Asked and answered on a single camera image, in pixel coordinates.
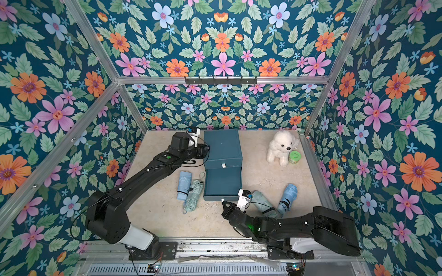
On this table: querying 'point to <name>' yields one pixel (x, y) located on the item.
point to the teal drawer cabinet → (223, 169)
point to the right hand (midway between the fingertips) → (221, 204)
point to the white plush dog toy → (284, 141)
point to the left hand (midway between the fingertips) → (209, 147)
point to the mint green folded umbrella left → (193, 195)
